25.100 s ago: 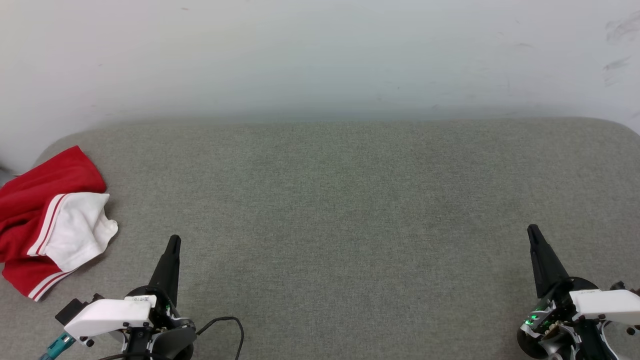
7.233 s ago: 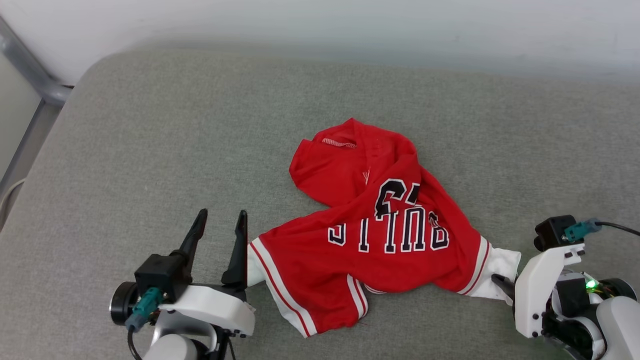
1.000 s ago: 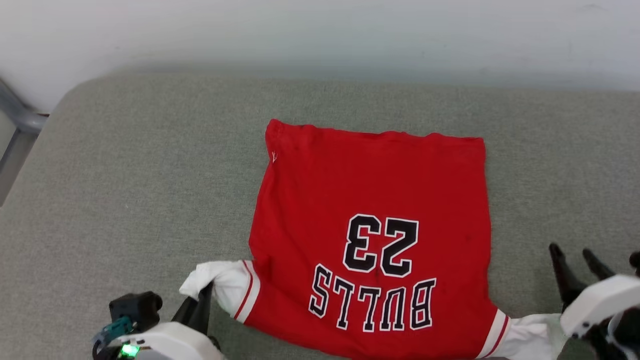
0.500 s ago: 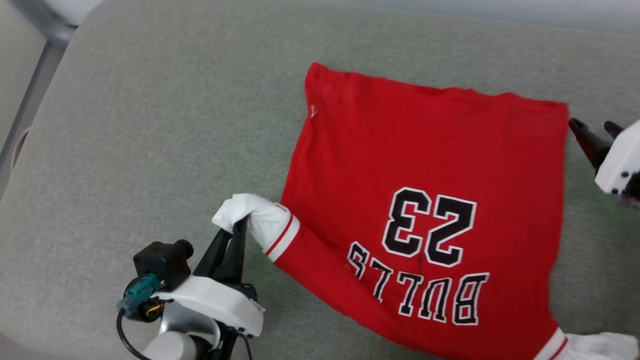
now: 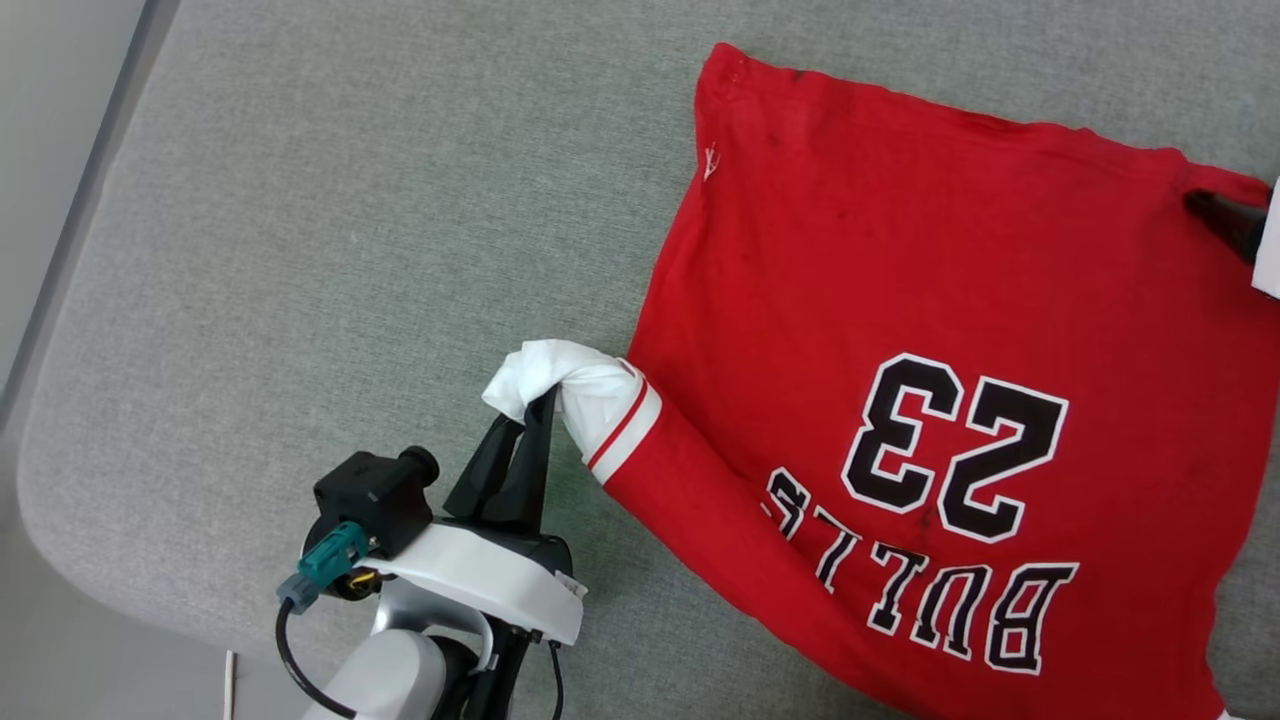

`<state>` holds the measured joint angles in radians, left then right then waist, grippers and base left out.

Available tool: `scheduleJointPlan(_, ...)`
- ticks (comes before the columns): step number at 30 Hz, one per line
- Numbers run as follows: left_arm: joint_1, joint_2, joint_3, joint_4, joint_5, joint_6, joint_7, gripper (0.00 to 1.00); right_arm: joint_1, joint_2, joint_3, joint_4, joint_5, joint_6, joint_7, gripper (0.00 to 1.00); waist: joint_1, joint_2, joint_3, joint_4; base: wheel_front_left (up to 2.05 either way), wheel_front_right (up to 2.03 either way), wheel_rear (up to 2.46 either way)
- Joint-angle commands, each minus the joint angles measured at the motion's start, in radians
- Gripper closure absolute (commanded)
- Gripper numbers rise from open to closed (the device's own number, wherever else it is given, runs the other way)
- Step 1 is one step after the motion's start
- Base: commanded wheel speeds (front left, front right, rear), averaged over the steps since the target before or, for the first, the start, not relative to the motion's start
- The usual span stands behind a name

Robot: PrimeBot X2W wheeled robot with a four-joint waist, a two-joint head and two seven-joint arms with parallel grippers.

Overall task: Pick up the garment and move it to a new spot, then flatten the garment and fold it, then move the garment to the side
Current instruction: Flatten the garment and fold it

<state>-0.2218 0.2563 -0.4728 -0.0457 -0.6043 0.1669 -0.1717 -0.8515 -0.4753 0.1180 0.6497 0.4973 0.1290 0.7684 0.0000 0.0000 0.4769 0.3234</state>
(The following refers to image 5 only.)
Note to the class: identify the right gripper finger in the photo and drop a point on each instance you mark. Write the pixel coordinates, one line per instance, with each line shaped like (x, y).
(1230, 222)

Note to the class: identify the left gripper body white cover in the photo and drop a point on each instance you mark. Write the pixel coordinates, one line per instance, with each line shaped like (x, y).
(490, 575)

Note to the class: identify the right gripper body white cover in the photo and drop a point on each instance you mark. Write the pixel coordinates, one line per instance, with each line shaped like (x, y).
(1270, 250)

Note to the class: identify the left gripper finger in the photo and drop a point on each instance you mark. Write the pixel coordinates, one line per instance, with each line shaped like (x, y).
(535, 460)
(490, 480)

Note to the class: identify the red Bulls jersey shirt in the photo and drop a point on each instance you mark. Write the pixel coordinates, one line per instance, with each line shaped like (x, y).
(900, 250)

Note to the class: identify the small white strip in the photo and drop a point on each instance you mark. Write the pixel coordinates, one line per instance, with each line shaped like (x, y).
(230, 685)

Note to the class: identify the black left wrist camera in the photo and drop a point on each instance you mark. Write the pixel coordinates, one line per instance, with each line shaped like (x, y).
(375, 495)

